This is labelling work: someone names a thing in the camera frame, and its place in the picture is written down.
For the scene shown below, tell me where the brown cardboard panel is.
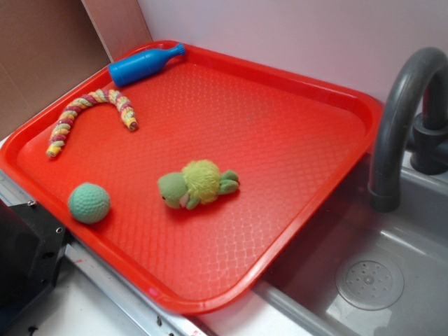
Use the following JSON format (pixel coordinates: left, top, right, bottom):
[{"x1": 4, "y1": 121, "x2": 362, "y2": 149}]
[{"x1": 1, "y1": 1, "x2": 152, "y2": 138}]

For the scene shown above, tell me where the grey curved faucet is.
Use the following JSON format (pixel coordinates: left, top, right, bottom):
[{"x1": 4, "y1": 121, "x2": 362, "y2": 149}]
[{"x1": 368, "y1": 47, "x2": 447, "y2": 212}]

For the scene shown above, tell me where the multicolour twisted rope toy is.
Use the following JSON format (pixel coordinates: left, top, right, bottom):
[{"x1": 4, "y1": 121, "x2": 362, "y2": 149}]
[{"x1": 45, "y1": 89, "x2": 139, "y2": 158}]

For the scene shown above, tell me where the red plastic tray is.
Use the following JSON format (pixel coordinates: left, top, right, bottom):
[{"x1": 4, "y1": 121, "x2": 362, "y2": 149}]
[{"x1": 1, "y1": 45, "x2": 382, "y2": 314}]

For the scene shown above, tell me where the round sink drain strainer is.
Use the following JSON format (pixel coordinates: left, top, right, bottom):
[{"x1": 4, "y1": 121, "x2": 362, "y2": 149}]
[{"x1": 335, "y1": 256, "x2": 405, "y2": 311}]

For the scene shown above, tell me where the grey plastic sink basin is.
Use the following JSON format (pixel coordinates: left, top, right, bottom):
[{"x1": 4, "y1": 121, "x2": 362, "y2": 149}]
[{"x1": 254, "y1": 158, "x2": 447, "y2": 335}]

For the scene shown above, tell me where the green textured ball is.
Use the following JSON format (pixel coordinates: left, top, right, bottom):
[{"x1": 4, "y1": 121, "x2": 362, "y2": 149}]
[{"x1": 68, "y1": 183, "x2": 111, "y2": 225}]

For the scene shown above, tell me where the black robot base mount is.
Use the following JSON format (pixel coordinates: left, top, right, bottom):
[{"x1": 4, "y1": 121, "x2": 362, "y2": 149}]
[{"x1": 1, "y1": 202, "x2": 68, "y2": 323}]

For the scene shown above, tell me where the green plush turtle toy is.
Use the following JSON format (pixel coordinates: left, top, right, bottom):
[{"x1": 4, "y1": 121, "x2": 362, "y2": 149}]
[{"x1": 157, "y1": 160, "x2": 239, "y2": 210}]

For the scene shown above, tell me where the blue plastic bottle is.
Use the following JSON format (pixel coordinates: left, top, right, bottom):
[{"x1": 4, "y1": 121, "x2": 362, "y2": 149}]
[{"x1": 108, "y1": 43, "x2": 186, "y2": 87}]

